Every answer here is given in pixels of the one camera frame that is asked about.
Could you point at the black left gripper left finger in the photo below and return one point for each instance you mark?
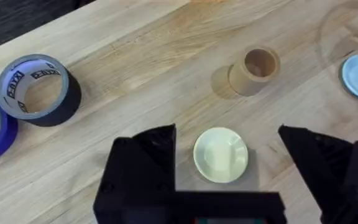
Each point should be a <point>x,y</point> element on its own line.
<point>141,168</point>

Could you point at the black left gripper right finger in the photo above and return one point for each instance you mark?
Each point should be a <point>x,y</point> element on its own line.
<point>328,168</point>

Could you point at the pale yellow small plate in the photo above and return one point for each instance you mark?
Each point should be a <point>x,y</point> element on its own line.
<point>220,155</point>

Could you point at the tan cylindrical cup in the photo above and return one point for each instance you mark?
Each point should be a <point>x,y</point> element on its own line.
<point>253,71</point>

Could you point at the black tape roll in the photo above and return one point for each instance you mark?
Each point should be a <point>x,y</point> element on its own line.
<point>39,90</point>

